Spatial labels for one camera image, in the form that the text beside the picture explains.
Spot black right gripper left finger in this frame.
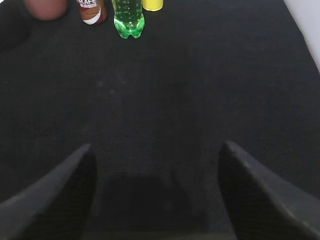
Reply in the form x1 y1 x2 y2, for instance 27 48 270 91
0 144 97 240

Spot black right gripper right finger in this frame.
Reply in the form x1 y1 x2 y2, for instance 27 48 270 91
218 141 320 240

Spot green soda bottle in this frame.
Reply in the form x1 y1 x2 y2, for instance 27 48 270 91
112 0 145 39

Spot red cola bottle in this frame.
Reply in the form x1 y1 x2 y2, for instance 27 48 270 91
23 0 68 21

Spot yellow paper cup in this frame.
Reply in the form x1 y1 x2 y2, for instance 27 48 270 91
142 0 164 12

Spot brown coffee drink bottle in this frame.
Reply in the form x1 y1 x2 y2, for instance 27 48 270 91
76 0 107 25

